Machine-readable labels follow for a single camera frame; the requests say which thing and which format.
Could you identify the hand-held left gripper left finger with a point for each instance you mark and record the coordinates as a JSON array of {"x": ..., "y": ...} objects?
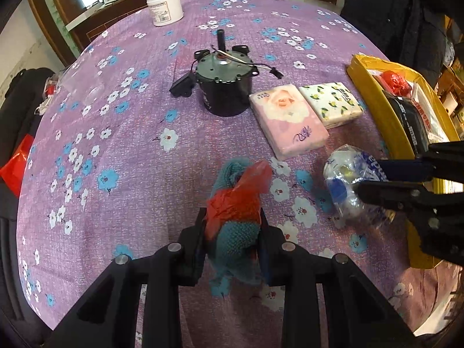
[{"x": 192, "y": 257}]

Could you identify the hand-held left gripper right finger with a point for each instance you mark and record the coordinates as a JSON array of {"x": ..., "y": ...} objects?
[{"x": 265, "y": 265}]

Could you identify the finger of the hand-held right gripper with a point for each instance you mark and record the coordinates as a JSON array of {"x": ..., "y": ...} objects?
[
  {"x": 406, "y": 169},
  {"x": 384, "y": 194}
]

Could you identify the teal knitted cloth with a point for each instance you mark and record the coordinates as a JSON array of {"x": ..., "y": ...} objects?
[{"x": 235, "y": 241}]

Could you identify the blue white plastic package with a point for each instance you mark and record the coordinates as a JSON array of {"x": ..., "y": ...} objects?
[{"x": 344, "y": 177}]

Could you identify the black foil packet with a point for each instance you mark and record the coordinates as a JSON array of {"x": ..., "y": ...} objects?
[{"x": 409, "y": 123}]

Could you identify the white plastic bag red print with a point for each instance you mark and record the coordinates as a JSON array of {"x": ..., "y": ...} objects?
[{"x": 429, "y": 116}]

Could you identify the white box with yellow tape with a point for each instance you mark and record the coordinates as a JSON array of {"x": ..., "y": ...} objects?
[{"x": 366, "y": 90}]

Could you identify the crumpled red plastic bag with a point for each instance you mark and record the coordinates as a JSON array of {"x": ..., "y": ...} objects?
[{"x": 395, "y": 81}]

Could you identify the lemon print tissue pack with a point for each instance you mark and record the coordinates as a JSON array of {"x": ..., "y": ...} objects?
[{"x": 331, "y": 103}]

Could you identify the pink tissue pack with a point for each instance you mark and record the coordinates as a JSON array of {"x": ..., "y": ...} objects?
[{"x": 286, "y": 119}]

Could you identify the purple floral tablecloth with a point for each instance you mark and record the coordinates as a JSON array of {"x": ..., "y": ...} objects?
[{"x": 127, "y": 152}]

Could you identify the black jacket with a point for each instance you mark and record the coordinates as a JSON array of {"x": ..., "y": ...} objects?
[{"x": 391, "y": 11}]

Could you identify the black electric motor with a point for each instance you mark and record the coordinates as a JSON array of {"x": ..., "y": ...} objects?
[{"x": 223, "y": 83}]

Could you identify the red shopping bag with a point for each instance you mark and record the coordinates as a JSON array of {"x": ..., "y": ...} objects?
[{"x": 16, "y": 166}]

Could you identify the clear plastic bag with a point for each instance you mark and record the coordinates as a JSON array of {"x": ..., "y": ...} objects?
[{"x": 81, "y": 83}]

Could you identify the black chair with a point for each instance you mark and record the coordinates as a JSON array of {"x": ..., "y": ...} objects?
[{"x": 14, "y": 108}]

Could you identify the wooden cabinet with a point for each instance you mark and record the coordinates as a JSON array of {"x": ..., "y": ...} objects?
[{"x": 108, "y": 20}]

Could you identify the white plastic jar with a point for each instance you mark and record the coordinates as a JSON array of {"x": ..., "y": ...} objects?
[{"x": 165, "y": 5}]

